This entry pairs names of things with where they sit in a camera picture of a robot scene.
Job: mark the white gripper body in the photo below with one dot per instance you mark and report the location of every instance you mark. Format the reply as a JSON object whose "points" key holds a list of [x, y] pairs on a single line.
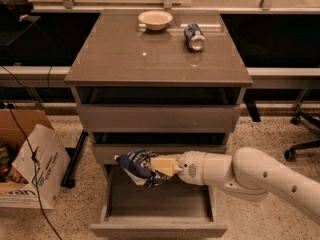
{"points": [[191, 167]]}

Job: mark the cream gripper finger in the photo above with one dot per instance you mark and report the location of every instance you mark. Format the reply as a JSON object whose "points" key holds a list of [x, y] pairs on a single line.
{"points": [[166, 164]]}

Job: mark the blue Kettle chip bag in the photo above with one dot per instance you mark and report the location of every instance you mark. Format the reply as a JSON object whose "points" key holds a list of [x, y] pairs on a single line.
{"points": [[137, 165]]}

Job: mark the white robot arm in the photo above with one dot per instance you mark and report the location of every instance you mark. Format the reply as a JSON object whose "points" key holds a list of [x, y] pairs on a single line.
{"points": [[248, 174]]}

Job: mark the grey open bottom drawer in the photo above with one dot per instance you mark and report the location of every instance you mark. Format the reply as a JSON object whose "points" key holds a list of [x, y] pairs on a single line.
{"points": [[171, 210]]}

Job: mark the grey middle drawer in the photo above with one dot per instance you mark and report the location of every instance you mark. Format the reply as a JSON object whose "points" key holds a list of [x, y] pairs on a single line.
{"points": [[104, 153]]}

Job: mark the grey drawer cabinet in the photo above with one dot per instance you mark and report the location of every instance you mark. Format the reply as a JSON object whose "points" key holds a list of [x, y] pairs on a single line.
{"points": [[123, 63]]}

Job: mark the grey top drawer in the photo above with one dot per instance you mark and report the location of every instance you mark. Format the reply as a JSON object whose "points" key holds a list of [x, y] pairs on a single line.
{"points": [[158, 119]]}

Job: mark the black bag on desk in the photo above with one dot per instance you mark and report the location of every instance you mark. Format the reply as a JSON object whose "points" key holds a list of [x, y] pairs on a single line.
{"points": [[12, 11]]}

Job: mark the black desk leg right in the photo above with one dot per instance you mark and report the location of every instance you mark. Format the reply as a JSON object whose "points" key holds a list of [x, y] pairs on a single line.
{"points": [[249, 100]]}

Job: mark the black desk leg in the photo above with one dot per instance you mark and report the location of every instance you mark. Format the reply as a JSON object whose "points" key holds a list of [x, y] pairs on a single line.
{"points": [[249, 100], [74, 153]]}

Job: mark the black office chair base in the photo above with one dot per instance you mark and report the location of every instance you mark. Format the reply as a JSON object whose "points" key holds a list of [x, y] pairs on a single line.
{"points": [[308, 124]]}

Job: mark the black desk leg left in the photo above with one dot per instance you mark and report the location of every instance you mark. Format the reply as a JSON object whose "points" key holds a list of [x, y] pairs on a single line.
{"points": [[74, 153]]}

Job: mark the blue soda can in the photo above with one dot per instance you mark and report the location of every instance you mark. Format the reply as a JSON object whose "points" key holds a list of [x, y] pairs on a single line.
{"points": [[195, 38]]}

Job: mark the open cardboard box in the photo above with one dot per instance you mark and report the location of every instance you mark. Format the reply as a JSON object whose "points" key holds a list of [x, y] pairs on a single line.
{"points": [[38, 160]]}

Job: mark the white ceramic bowl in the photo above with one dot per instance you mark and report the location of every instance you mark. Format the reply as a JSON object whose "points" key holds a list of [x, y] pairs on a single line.
{"points": [[155, 20]]}

